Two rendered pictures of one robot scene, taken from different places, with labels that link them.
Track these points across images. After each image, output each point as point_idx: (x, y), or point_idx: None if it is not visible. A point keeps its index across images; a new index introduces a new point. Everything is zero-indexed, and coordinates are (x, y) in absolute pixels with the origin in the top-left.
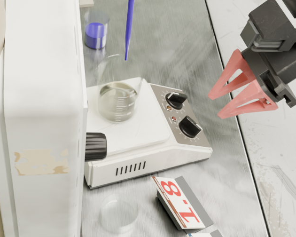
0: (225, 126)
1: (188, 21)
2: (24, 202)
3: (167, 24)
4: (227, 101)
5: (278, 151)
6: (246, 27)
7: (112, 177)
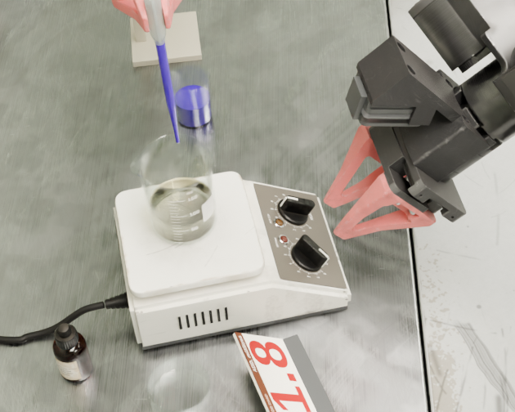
0: (387, 255)
1: None
2: None
3: (318, 86)
4: None
5: (475, 299)
6: (351, 87)
7: (176, 332)
